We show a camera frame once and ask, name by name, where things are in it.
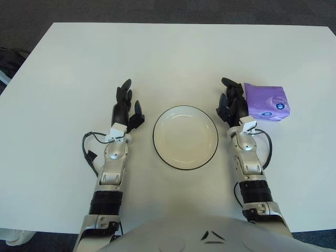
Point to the white plate with black rim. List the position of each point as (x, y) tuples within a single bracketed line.
[(183, 139)]

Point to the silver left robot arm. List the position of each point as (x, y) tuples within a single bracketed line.
[(113, 168)]

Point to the white rounded base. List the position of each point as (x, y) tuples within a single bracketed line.
[(13, 235)]

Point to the white and blue object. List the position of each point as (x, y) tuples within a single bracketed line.
[(2, 77)]

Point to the grey robot torso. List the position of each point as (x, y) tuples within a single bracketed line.
[(183, 236)]

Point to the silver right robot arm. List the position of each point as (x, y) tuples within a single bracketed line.
[(246, 162)]

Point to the purple tissue paper pack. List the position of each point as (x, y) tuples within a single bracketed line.
[(265, 99)]

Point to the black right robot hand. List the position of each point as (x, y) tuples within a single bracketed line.
[(237, 105)]

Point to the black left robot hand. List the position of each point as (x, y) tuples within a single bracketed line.
[(121, 110)]

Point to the black bag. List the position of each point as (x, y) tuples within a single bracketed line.
[(10, 60)]

